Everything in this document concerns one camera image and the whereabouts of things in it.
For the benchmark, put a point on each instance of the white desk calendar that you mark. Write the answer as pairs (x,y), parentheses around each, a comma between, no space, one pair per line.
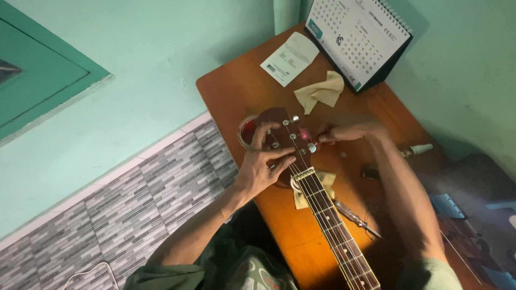
(354,36)

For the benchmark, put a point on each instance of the white paper packet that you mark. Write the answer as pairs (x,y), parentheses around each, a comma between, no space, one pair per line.
(288,60)

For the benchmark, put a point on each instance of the round red tin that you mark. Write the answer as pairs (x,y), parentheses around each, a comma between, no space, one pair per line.
(246,132)

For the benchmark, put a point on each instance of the person's left hand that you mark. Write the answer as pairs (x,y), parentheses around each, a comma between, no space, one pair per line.
(254,171)

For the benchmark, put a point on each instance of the brown acoustic guitar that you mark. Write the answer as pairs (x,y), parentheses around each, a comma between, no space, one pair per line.
(322,209)

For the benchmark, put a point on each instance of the green window frame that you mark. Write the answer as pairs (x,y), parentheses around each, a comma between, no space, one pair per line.
(40,76)

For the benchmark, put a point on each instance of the small dark metal tool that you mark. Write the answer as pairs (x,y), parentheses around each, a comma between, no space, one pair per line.
(370,173)

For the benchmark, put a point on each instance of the blue plastic piece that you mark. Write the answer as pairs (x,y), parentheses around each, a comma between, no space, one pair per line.
(447,205)

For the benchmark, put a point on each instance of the beige polishing cloth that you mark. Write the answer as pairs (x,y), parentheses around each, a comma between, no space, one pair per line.
(320,92)
(327,179)

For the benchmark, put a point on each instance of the person's right hand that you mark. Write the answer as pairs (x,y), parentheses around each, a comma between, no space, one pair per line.
(354,129)

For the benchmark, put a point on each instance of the person's right fingers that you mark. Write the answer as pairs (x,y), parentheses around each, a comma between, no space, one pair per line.
(328,135)

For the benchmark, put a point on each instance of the person's green shirt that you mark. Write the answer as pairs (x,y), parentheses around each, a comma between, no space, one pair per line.
(225,261)

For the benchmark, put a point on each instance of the white nozzle tube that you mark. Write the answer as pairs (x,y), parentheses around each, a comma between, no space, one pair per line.
(421,149)

